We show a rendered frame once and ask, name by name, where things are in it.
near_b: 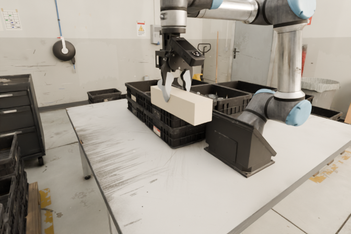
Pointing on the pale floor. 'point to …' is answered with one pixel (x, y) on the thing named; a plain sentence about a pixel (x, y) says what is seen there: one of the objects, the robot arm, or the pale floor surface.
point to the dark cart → (22, 116)
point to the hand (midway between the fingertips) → (177, 97)
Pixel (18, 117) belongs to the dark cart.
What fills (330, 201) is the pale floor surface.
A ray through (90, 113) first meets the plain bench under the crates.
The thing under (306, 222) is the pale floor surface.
